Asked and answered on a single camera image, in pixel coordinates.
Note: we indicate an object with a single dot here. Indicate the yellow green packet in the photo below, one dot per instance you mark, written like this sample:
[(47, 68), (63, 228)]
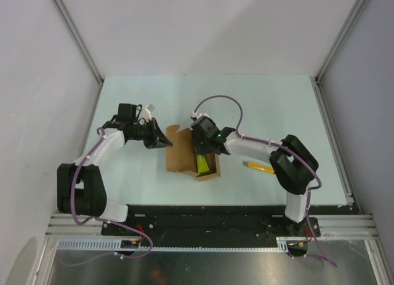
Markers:
[(202, 165)]

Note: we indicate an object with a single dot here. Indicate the aluminium front rail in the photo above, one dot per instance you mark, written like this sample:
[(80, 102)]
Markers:
[(349, 227)]

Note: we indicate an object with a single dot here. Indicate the aluminium frame post left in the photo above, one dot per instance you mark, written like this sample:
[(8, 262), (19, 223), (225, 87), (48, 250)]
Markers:
[(76, 37)]

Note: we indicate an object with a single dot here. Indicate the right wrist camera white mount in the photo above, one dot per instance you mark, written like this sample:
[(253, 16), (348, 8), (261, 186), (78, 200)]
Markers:
[(195, 115)]

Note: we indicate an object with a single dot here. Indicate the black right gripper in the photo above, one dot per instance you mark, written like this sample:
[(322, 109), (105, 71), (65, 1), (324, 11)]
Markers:
[(199, 150)]

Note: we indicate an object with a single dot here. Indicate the brown cardboard express box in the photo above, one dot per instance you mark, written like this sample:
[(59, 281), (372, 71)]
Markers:
[(181, 157)]

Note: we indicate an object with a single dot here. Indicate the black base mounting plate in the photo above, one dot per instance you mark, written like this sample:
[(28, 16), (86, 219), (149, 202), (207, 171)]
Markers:
[(222, 228)]

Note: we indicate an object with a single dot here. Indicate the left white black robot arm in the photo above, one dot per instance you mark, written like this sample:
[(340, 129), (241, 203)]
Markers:
[(80, 188)]

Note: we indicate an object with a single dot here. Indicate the aluminium frame post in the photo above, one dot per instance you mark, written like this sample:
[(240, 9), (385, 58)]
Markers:
[(345, 31), (76, 37)]

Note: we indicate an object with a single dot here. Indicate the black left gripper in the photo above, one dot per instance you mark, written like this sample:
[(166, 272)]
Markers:
[(152, 143)]

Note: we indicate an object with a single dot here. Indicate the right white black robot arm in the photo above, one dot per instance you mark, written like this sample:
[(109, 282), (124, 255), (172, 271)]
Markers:
[(293, 165)]

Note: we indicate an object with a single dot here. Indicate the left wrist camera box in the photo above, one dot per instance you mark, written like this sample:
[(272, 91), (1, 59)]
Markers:
[(146, 112)]

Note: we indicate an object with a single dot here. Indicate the aluminium frame post right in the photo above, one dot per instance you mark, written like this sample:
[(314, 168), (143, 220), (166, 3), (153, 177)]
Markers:
[(345, 31)]

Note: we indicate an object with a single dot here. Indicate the grey slotted cable duct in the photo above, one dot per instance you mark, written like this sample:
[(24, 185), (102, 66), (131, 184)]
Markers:
[(126, 245)]

